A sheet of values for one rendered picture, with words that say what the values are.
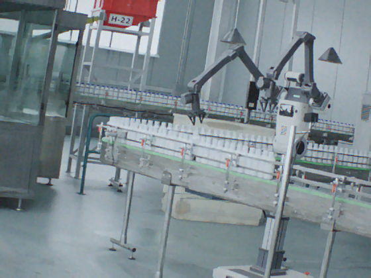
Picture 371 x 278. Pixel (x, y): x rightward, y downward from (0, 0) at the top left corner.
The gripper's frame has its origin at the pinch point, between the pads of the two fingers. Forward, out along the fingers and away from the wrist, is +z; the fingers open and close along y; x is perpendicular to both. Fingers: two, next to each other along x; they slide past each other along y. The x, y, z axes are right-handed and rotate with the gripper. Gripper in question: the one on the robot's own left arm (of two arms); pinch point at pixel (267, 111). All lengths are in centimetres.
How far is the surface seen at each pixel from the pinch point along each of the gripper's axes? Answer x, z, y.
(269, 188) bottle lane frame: -34, 44, -21
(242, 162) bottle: -4.2, 33.0, -18.1
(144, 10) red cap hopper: 620, -116, 317
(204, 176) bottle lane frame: 26, 47, -21
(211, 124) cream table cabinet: 351, 29, 250
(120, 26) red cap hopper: 634, -86, 288
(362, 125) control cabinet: 341, 2, 519
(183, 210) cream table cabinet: 356, 130, 233
